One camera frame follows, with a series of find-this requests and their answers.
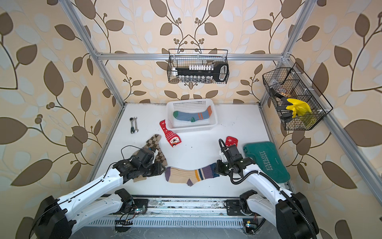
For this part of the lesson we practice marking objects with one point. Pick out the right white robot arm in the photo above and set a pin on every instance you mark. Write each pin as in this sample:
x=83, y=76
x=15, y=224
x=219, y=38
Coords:
x=289, y=212

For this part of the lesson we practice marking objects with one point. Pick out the black wire basket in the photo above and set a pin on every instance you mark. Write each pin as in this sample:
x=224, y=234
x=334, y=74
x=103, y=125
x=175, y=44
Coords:
x=289, y=81
x=184, y=57

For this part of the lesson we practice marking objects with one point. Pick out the beige purple sock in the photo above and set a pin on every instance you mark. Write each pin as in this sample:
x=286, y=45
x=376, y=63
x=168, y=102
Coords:
x=213, y=169
x=189, y=177

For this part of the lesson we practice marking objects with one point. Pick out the right black wire basket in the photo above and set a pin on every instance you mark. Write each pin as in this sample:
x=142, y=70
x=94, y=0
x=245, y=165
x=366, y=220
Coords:
x=289, y=81

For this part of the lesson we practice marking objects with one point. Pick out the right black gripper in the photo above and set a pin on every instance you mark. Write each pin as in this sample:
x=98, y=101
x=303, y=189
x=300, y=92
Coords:
x=219, y=164

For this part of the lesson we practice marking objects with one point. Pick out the red christmas sock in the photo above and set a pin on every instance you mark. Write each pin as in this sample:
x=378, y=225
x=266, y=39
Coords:
x=172, y=138
x=231, y=141

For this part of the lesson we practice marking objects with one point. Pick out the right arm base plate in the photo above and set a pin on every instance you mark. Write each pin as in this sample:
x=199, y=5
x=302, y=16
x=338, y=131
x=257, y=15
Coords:
x=235, y=207

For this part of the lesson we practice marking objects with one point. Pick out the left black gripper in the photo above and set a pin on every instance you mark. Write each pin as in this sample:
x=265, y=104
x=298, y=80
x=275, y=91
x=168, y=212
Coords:
x=158, y=169

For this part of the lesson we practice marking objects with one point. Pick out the green handled ratchet wrench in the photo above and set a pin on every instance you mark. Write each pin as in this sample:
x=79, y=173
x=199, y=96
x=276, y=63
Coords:
x=132, y=127

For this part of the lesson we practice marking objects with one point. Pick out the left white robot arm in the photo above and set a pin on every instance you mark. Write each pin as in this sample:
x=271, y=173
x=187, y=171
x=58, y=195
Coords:
x=60, y=218

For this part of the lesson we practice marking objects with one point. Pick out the green plastic tool case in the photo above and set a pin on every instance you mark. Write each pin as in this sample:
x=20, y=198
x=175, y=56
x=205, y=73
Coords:
x=267, y=158

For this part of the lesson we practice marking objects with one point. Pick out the back black wire basket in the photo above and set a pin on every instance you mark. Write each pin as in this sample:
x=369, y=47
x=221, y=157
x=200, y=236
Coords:
x=184, y=57

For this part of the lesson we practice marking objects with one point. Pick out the black socket set holder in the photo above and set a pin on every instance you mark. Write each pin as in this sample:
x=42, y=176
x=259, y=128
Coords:
x=216, y=72

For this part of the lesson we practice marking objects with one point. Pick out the white plastic basket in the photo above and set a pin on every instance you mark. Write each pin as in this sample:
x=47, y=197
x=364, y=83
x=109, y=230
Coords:
x=190, y=106

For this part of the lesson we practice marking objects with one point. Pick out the brown argyle sock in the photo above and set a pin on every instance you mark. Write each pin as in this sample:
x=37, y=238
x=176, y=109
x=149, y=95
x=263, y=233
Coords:
x=153, y=143
x=138, y=179

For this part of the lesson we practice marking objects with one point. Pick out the black tool in basket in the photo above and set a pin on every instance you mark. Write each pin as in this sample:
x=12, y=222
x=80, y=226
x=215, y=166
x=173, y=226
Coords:
x=283, y=107

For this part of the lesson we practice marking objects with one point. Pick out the silver wrench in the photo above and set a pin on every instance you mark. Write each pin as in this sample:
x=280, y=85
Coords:
x=135, y=124

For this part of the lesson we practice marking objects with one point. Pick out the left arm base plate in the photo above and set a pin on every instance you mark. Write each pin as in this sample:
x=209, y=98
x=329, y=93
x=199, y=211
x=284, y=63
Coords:
x=135, y=206

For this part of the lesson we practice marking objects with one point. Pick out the blue striped sock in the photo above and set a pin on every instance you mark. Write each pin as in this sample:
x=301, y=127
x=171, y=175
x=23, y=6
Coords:
x=193, y=117

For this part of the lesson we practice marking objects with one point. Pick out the yellow rubber glove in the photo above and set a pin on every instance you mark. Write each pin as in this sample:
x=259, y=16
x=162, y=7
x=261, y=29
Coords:
x=298, y=107

